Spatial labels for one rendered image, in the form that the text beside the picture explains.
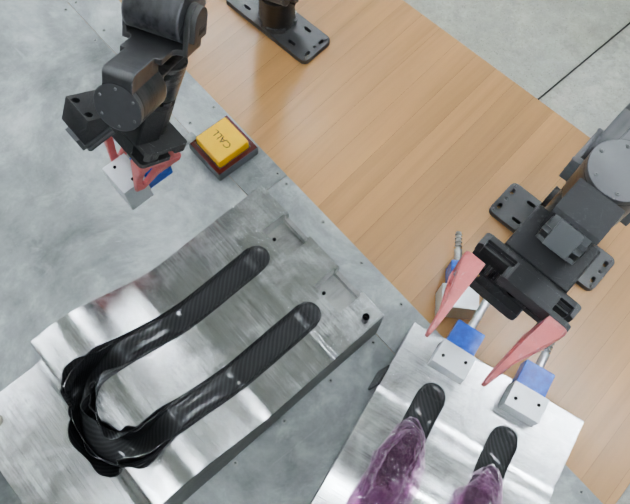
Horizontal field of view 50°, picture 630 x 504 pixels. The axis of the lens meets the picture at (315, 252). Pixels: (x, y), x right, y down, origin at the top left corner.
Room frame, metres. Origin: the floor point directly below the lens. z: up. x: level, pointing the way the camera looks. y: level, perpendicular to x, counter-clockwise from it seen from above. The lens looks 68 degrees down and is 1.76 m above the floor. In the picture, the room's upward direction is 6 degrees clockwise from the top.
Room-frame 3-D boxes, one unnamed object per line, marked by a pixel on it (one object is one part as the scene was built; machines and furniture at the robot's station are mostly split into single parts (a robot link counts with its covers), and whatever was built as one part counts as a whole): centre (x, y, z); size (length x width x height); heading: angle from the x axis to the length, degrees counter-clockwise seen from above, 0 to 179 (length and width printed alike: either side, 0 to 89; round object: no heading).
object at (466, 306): (0.37, -0.22, 0.82); 0.13 x 0.05 x 0.05; 0
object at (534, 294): (0.17, -0.17, 1.19); 0.09 x 0.07 x 0.07; 143
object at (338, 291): (0.30, -0.04, 0.87); 0.05 x 0.05 x 0.04; 47
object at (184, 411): (0.18, 0.14, 0.92); 0.35 x 0.16 x 0.09; 137
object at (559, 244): (0.24, -0.20, 1.25); 0.07 x 0.06 x 0.11; 53
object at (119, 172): (0.44, 0.23, 0.93); 0.13 x 0.05 x 0.05; 137
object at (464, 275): (0.19, -0.14, 1.19); 0.09 x 0.07 x 0.07; 143
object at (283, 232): (0.38, 0.04, 0.87); 0.05 x 0.05 x 0.04; 47
